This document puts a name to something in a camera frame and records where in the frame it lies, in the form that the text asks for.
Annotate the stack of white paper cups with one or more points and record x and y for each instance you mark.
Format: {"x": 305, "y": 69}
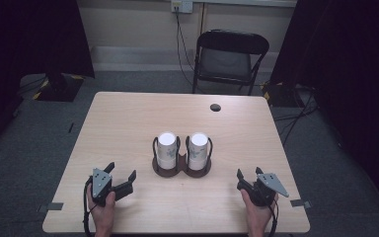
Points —
{"x": 166, "y": 148}
{"x": 198, "y": 149}

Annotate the small black floor marker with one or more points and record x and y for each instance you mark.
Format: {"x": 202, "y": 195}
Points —
{"x": 70, "y": 127}

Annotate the black folding chair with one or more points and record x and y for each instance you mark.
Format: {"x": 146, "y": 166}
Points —
{"x": 230, "y": 56}

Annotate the white wall socket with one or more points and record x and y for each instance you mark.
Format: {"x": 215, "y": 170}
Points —
{"x": 181, "y": 6}

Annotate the black stand base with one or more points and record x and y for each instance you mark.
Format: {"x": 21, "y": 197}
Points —
{"x": 281, "y": 95}
{"x": 59, "y": 89}

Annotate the dark curtain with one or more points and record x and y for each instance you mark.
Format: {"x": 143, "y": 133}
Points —
{"x": 29, "y": 39}
{"x": 348, "y": 65}

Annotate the black round table grommet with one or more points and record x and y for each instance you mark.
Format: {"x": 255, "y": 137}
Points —
{"x": 215, "y": 107}

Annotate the dark double cup holder rack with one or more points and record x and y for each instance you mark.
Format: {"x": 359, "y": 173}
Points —
{"x": 181, "y": 166}

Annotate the grey tape piece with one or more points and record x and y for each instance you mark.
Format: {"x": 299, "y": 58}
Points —
{"x": 300, "y": 203}
{"x": 52, "y": 206}

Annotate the person's right hand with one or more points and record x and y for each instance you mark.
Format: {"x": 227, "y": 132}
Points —
{"x": 256, "y": 214}

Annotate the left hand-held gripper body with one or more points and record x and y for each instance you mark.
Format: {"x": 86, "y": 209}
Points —
{"x": 99, "y": 186}

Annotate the person's left hand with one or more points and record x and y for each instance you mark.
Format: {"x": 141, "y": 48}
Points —
{"x": 102, "y": 212}

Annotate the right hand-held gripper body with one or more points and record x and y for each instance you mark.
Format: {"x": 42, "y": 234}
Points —
{"x": 263, "y": 192}

